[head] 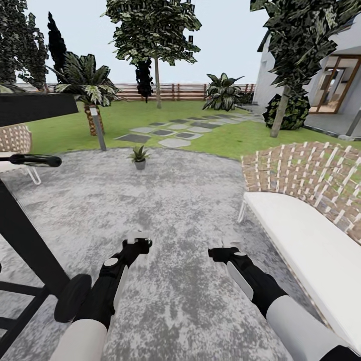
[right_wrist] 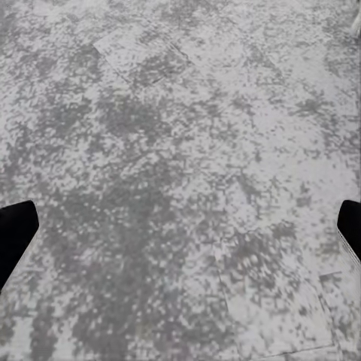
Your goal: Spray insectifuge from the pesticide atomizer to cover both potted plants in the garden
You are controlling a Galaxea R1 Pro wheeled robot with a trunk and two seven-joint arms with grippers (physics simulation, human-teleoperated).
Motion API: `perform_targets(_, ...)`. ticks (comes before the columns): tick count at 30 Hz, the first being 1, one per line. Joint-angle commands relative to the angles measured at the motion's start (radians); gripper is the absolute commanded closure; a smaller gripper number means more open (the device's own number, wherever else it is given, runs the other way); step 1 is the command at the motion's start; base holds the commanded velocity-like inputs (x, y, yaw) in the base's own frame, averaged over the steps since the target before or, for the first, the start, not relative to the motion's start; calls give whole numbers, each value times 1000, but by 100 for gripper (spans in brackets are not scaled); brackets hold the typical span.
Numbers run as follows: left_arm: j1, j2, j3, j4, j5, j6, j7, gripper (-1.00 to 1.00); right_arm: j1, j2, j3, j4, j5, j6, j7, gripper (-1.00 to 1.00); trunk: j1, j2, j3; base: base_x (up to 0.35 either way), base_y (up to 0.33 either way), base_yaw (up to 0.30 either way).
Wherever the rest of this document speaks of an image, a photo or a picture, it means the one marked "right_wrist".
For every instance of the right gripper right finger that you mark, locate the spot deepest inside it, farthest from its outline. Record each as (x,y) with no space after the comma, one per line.
(349,223)

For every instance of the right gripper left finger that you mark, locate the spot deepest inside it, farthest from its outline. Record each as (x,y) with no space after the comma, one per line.
(18,225)

